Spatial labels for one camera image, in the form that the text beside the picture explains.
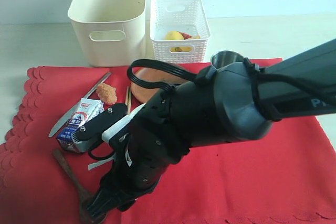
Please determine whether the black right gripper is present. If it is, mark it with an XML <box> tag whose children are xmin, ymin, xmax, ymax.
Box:
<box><xmin>85</xmin><ymin>129</ymin><xmax>168</xmax><ymax>218</ymax></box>

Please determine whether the yellow cheese wedge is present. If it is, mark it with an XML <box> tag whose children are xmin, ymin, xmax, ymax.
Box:
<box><xmin>181</xmin><ymin>35</ymin><xmax>201</xmax><ymax>52</ymax></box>

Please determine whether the yellow lemon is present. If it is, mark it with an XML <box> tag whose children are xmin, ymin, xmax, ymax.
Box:
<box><xmin>164</xmin><ymin>31</ymin><xmax>184</xmax><ymax>52</ymax></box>

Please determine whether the red sausage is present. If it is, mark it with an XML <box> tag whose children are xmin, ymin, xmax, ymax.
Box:
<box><xmin>180</xmin><ymin>32</ymin><xmax>193</xmax><ymax>40</ymax></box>

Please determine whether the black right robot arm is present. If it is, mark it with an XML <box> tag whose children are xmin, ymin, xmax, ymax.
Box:
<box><xmin>86</xmin><ymin>40</ymin><xmax>335</xmax><ymax>219</ymax></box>

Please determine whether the dark wooden spoon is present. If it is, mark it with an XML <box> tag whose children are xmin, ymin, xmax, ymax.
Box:
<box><xmin>52</xmin><ymin>149</ymin><xmax>107</xmax><ymax>224</ymax></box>

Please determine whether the metal butter knife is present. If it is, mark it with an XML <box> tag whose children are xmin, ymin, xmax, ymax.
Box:
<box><xmin>48</xmin><ymin>71</ymin><xmax>112</xmax><ymax>138</ymax></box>

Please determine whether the blue white milk carton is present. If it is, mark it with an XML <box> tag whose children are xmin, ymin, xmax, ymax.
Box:
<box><xmin>56</xmin><ymin>98</ymin><xmax>104</xmax><ymax>153</ymax></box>

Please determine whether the fried chicken nugget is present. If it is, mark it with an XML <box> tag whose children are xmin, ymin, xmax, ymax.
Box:
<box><xmin>96</xmin><ymin>83</ymin><xmax>118</xmax><ymax>105</ymax></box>

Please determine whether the left wooden chopstick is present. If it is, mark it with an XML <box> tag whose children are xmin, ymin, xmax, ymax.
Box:
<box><xmin>124</xmin><ymin>86</ymin><xmax>130</xmax><ymax>107</ymax></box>

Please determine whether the wooden chopstick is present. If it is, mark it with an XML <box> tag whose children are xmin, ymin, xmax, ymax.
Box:
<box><xmin>124</xmin><ymin>86</ymin><xmax>130</xmax><ymax>107</ymax></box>
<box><xmin>127</xmin><ymin>88</ymin><xmax>132</xmax><ymax>114</ymax></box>

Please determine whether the right wooden chopstick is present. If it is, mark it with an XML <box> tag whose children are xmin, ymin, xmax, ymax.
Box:
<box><xmin>127</xmin><ymin>88</ymin><xmax>132</xmax><ymax>114</ymax></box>

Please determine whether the brown round plate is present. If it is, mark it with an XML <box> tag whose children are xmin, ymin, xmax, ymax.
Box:
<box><xmin>127</xmin><ymin>59</ymin><xmax>196</xmax><ymax>103</ymax></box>

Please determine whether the red scalloped tablecloth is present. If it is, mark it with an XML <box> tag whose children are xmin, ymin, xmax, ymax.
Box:
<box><xmin>1</xmin><ymin>67</ymin><xmax>335</xmax><ymax>223</ymax></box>

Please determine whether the stainless steel cup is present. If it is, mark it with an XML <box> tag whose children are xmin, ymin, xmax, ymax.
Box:
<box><xmin>210</xmin><ymin>50</ymin><xmax>244</xmax><ymax>69</ymax></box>

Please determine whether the cream plastic storage bin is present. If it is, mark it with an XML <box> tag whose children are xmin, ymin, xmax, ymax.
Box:
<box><xmin>68</xmin><ymin>0</ymin><xmax>146</xmax><ymax>67</ymax></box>

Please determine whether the white perforated plastic basket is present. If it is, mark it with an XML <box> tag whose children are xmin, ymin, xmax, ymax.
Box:
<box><xmin>150</xmin><ymin>0</ymin><xmax>211</xmax><ymax>64</ymax></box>

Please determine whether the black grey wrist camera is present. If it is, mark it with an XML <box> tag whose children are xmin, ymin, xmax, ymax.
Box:
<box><xmin>71</xmin><ymin>103</ymin><xmax>128</xmax><ymax>153</ymax></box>

